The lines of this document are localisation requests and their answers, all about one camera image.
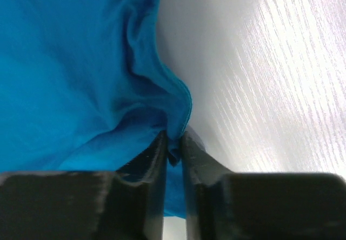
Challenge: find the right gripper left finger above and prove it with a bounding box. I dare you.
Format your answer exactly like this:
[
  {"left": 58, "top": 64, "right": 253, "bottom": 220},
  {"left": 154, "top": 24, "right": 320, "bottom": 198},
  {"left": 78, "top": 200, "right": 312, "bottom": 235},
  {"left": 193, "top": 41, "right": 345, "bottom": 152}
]
[{"left": 115, "top": 131, "right": 167, "bottom": 239}]

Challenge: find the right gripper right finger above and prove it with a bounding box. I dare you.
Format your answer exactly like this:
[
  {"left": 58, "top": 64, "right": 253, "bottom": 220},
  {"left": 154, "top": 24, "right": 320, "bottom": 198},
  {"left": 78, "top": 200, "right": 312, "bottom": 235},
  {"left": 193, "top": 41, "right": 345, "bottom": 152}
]
[{"left": 181, "top": 132, "right": 231, "bottom": 239}]

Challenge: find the blue t shirt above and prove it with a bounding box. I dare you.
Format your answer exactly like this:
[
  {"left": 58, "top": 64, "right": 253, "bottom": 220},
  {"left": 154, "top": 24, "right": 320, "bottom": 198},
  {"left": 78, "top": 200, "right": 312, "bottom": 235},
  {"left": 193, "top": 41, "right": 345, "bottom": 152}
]
[{"left": 1, "top": 0, "right": 192, "bottom": 218}]

